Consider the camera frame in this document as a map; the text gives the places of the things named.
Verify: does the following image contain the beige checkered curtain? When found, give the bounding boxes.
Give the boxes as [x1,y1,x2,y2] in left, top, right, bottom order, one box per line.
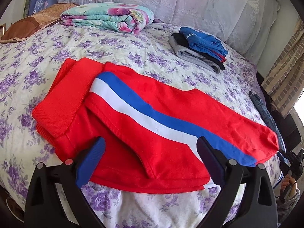
[262,19,304,117]

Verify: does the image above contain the blue denim jeans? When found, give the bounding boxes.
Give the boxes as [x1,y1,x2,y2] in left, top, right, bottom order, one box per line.
[248,91,286,151]

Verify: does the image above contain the folded black pants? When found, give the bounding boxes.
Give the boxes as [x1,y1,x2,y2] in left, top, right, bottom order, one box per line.
[171,33,225,70]

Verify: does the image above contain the folded grey pants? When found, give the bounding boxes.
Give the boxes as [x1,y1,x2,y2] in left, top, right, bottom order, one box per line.
[168,36,221,74]

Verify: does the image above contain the grey knit sleeve forearm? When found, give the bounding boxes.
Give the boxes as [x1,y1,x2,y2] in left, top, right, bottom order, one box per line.
[276,189,300,223]

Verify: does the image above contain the red blue white track pants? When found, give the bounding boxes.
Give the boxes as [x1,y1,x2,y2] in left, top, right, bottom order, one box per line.
[32,58,279,194]

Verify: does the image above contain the folded blue pants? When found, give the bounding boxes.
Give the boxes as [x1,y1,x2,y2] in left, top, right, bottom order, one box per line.
[179,27,228,60]

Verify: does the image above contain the person's right hand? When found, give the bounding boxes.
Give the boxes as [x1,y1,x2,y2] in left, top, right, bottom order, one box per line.
[280,174,297,199]

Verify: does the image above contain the folded floral quilt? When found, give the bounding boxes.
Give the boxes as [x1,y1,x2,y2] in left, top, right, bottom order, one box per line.
[60,2,155,34]

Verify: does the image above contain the brown pillow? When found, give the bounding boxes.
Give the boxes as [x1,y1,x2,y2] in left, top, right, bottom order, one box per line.
[1,3,77,44]

